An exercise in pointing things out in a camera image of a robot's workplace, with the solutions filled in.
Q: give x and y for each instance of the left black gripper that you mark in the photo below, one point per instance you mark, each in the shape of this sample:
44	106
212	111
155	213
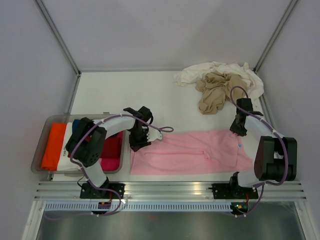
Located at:
136	145

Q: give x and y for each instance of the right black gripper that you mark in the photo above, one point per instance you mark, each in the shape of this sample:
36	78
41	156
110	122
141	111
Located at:
241	132

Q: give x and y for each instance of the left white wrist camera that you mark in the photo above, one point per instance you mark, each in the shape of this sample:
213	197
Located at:
153	135

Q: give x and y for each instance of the grey plastic bin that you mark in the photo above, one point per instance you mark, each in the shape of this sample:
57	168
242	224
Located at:
69	118

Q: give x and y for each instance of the dark red rolled t shirt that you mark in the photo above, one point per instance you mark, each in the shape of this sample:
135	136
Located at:
112	148

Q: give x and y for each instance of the pink t shirt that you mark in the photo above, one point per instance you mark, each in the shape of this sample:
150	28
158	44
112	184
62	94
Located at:
191	153

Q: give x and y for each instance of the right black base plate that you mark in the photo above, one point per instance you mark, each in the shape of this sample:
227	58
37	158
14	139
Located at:
224	191

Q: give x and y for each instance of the right aluminium frame post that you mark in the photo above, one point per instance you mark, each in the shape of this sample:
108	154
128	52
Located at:
276	33

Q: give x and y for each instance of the white slotted cable duct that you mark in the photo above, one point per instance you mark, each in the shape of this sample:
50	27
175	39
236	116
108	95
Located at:
139	206

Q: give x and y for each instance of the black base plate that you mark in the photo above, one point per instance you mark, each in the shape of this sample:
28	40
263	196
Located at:
224	191
110	191

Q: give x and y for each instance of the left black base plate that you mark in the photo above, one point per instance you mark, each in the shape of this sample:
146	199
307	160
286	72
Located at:
110	191

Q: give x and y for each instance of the aluminium rail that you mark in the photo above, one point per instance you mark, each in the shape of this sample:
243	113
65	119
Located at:
167	191

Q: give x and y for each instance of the blue rolled t shirt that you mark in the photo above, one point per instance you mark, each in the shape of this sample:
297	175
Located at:
76	122

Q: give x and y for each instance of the left aluminium frame post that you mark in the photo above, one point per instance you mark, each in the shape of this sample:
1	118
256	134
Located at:
56	34

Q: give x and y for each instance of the orange rolled t shirt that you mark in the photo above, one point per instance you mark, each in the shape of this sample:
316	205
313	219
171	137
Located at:
54	147

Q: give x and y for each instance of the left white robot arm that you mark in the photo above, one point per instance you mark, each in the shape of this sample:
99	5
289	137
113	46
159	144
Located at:
85	146

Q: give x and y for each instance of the beige tan t shirt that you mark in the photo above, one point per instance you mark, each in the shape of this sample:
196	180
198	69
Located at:
216	89

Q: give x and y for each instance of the magenta rolled t shirt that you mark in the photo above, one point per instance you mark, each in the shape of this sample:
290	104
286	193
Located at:
109	164

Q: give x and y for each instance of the white rolled t shirt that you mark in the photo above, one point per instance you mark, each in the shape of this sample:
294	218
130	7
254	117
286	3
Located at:
64	163

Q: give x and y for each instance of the aluminium frame post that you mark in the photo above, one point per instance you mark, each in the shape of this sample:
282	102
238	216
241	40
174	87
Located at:
56	34
276	33

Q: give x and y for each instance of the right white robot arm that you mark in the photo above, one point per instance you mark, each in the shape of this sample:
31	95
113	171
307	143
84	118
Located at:
276	156

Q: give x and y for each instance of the cream white t shirt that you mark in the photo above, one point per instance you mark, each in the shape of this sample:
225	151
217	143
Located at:
191	74

